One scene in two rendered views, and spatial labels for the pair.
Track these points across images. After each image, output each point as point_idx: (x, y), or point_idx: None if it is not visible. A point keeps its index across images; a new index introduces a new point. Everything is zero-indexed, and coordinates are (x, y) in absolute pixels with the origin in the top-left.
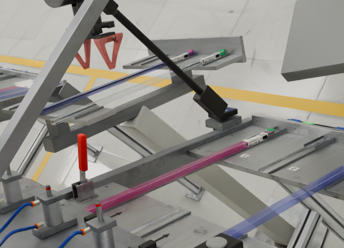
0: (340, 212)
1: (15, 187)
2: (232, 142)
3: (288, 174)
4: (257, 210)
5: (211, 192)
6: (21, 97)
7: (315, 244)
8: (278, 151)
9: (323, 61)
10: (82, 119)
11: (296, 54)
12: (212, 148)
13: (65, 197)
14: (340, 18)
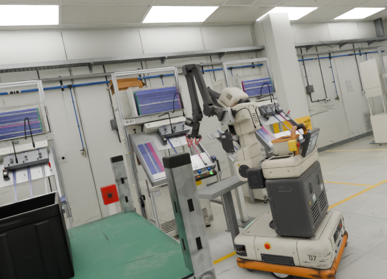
0: (242, 229)
1: (182, 125)
2: (205, 158)
3: None
4: (238, 200)
5: None
6: (261, 139)
7: (238, 224)
8: (197, 161)
9: (228, 177)
10: (208, 135)
11: (236, 175)
12: (204, 155)
13: None
14: (237, 178)
